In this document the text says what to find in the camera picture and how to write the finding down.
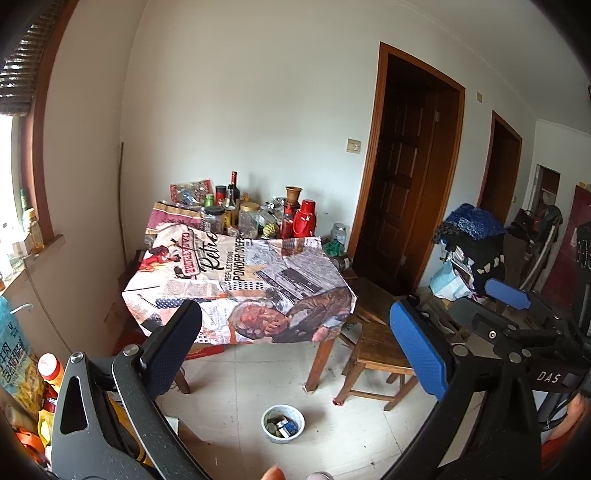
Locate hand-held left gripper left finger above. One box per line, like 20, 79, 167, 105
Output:
50, 299, 213, 480

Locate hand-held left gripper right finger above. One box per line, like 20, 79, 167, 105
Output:
383, 298, 541, 480

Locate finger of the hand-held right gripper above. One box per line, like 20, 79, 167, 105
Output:
485, 279, 575, 328
406, 295, 568, 361

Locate white bowl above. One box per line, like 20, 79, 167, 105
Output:
261, 405, 306, 445

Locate person's right hand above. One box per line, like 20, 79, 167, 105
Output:
551, 392, 591, 439

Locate wooden stool with legs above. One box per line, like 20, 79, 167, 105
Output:
333, 320, 419, 411

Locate light blue bag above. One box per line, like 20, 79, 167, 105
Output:
429, 261, 472, 301

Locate red panel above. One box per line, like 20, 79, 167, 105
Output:
540, 185, 591, 315

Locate low wooden stool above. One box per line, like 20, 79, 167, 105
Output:
344, 276, 398, 326

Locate newspaper print tablecloth table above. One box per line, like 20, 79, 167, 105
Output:
122, 200, 358, 346

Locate blue crocheted cloth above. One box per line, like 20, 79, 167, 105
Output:
433, 203, 506, 243

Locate dark hanging clothes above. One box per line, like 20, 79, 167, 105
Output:
510, 204, 565, 289

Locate narrow dark wooden door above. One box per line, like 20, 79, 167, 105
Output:
478, 110, 524, 227

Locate orange cap bottle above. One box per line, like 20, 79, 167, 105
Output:
38, 353, 65, 395

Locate dark lid glass jar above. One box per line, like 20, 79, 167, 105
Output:
203, 206, 225, 234

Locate amber bottle yellow label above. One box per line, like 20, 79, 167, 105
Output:
222, 187, 237, 234

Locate yellow lid glass jar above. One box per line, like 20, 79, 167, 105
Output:
239, 202, 260, 239

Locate thin wooden stick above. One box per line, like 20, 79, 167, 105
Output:
119, 142, 127, 273

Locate red printed snack bag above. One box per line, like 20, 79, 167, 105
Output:
170, 179, 215, 204

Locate blue yellow printed bag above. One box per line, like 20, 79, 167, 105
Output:
0, 295, 47, 411

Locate red thermos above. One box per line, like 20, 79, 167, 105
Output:
294, 199, 316, 239

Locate yellow oil bottle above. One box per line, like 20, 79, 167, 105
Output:
22, 208, 44, 254

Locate bamboo window blind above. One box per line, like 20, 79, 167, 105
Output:
0, 21, 51, 116

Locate brown window frame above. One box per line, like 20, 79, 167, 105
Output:
18, 0, 81, 278

